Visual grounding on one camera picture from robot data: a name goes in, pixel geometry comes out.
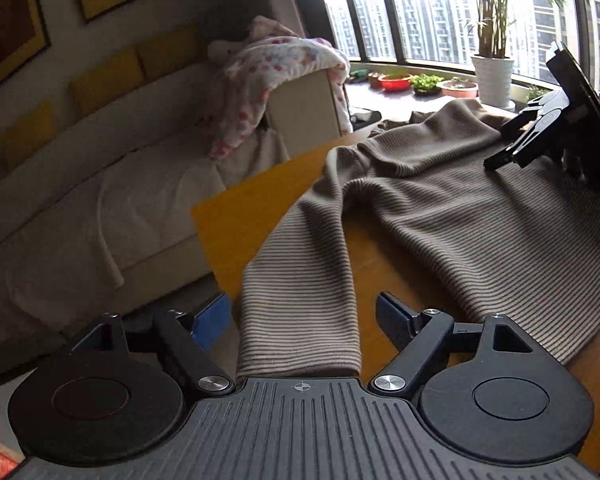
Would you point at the beige sofa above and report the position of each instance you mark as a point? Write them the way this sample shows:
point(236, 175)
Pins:
point(99, 218)

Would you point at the white pot palm plant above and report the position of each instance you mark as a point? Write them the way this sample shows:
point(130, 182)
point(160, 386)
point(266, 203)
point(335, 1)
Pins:
point(493, 67)

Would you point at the red plant bowl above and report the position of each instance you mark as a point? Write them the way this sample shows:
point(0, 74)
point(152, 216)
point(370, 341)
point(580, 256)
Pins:
point(394, 83)

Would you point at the pink plant pot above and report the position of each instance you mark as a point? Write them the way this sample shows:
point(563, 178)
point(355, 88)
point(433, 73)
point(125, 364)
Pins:
point(459, 88)

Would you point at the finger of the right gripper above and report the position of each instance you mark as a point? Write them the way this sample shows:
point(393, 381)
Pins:
point(500, 159)

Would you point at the striped brown knit sweater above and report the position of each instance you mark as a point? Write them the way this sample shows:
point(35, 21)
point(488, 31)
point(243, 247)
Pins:
point(523, 242)

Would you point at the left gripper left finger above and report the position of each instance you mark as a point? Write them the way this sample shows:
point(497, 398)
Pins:
point(183, 344)

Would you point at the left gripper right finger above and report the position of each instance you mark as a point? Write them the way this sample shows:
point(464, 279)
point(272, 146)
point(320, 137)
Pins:
point(422, 340)

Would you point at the yellow sofa cushion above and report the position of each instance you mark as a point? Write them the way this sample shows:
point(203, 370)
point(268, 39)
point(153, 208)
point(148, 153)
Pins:
point(166, 53)
point(28, 134)
point(101, 85)

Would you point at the floral pink blanket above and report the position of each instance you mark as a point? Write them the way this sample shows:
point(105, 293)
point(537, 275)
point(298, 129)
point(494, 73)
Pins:
point(272, 55)

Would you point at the small potted green plant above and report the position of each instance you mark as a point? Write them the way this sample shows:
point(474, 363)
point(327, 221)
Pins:
point(535, 92)

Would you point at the green leafy plant tray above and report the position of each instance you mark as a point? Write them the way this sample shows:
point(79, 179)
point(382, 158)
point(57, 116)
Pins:
point(426, 85)

